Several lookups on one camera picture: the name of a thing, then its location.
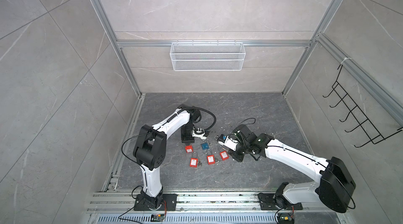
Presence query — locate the metal base rail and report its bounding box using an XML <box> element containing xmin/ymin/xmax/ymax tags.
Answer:
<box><xmin>85</xmin><ymin>189</ymin><xmax>354</xmax><ymax>224</ymax></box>

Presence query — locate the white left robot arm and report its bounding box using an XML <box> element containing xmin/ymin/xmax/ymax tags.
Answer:
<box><xmin>133</xmin><ymin>104</ymin><xmax>202</xmax><ymax>210</ymax></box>

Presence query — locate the red safety padlock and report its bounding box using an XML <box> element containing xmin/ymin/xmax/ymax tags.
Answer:
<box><xmin>190</xmin><ymin>151</ymin><xmax>199</xmax><ymax>168</ymax></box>
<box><xmin>219</xmin><ymin>147</ymin><xmax>229</xmax><ymax>161</ymax></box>
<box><xmin>206</xmin><ymin>149</ymin><xmax>216</xmax><ymax>165</ymax></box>
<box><xmin>185</xmin><ymin>145</ymin><xmax>194</xmax><ymax>153</ymax></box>

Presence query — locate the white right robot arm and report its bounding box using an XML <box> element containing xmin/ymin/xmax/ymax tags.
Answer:
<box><xmin>217</xmin><ymin>124</ymin><xmax>356</xmax><ymax>213</ymax></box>

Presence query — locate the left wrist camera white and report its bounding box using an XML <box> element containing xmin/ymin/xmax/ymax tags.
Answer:
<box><xmin>192</xmin><ymin>128</ymin><xmax>209</xmax><ymax>140</ymax></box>

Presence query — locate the white wire mesh basket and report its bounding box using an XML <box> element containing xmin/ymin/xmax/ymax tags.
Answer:
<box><xmin>170</xmin><ymin>42</ymin><xmax>246</xmax><ymax>72</ymax></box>

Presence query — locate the blue padlock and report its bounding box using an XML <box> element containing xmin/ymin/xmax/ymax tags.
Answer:
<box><xmin>201</xmin><ymin>140</ymin><xmax>209</xmax><ymax>150</ymax></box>

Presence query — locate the black wire hook rack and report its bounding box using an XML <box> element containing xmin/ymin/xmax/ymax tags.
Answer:
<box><xmin>322</xmin><ymin>64</ymin><xmax>403</xmax><ymax>148</ymax></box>

